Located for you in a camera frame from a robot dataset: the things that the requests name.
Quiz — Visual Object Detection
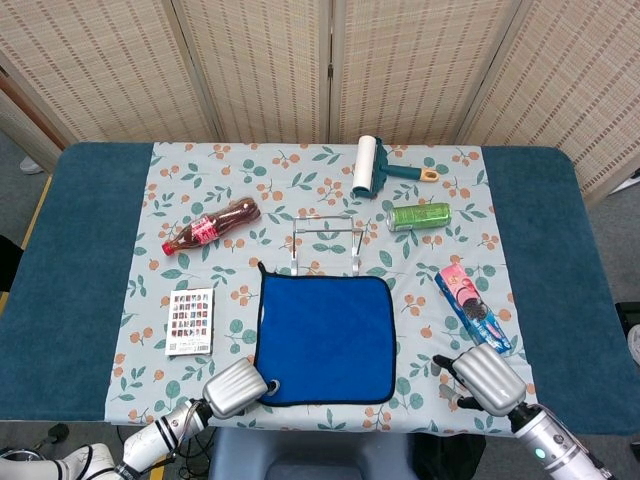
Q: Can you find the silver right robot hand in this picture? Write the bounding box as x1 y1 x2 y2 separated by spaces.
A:
432 343 529 417

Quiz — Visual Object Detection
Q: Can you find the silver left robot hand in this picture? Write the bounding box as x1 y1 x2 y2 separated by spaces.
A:
201 356 283 420

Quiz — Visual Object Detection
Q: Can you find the blue cloth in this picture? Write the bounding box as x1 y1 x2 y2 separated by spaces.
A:
252 260 397 409

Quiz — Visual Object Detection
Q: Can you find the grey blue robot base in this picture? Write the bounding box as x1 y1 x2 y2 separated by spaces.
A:
208 428 416 480

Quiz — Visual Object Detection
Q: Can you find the blue and pink cookie box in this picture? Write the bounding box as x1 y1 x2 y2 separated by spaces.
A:
433 264 513 357

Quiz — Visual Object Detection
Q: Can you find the card box with picture grid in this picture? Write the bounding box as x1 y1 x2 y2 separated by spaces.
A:
165 287 215 357

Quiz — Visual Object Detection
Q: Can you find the black bag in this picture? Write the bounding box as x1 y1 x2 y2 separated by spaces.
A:
412 433 487 480

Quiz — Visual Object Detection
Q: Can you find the black box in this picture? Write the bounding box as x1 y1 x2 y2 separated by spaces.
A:
614 302 640 329

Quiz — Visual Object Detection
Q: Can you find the cola bottle with red label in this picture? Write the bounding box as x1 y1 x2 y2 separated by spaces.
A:
160 196 262 257

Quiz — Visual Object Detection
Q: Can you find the green drink can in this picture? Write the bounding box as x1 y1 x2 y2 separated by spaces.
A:
386 202 453 233

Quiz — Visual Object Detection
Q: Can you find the teal plush table cover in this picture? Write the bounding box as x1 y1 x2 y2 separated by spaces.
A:
0 141 640 436

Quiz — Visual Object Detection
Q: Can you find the floral print tablecloth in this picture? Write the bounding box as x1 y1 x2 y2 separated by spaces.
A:
103 141 545 435

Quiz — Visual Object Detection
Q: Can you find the black bulky object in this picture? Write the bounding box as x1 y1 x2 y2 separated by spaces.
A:
0 233 25 292

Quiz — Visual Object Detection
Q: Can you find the woven folding screen panel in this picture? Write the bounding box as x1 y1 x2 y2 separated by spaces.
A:
457 0 640 201
0 0 224 151
328 0 524 146
172 0 332 145

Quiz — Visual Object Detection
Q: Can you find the black floor cable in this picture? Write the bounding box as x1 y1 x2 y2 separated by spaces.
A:
169 429 216 480

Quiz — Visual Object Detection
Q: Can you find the small metal wire rack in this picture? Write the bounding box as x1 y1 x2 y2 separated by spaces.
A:
291 214 365 277

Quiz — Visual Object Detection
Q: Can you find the teal handled lint roller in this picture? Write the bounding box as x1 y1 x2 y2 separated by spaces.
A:
351 134 441 200

